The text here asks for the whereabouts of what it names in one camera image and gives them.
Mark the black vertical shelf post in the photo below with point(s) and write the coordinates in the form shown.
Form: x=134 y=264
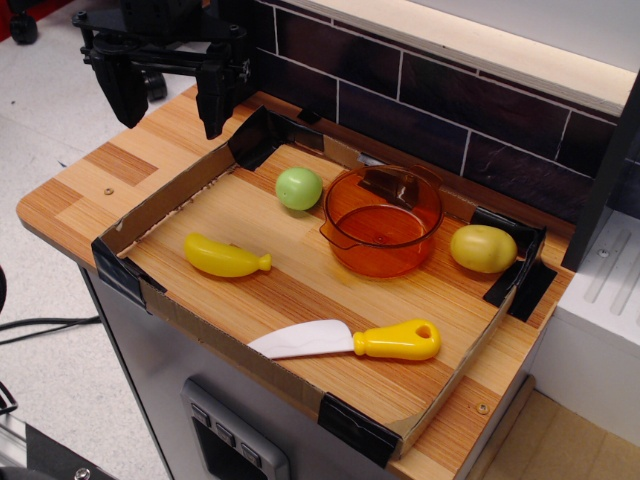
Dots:
x=596 y=210

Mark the green toy apple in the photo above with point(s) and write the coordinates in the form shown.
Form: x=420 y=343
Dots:
x=298 y=188

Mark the orange transparent plastic pot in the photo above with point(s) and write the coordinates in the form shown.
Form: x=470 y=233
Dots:
x=380 y=221

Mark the yellow toy potato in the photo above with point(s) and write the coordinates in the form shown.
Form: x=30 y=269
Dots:
x=483 y=249

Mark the cardboard fence with black tape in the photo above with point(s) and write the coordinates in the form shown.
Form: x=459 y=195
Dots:
x=333 y=415

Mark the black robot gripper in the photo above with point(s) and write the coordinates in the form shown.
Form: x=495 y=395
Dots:
x=177 y=37

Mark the grey oven control panel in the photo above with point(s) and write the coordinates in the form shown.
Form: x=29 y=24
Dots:
x=231 y=448

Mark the black caster wheel far left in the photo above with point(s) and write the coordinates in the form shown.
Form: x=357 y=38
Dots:
x=23 y=29

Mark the yellow toy banana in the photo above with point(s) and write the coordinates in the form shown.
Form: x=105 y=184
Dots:
x=223 y=260

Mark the yellow handled white toy knife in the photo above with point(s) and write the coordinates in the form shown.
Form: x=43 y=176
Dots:
x=413 y=340

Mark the black chair caster wheel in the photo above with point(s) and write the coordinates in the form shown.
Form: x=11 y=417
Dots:
x=155 y=85

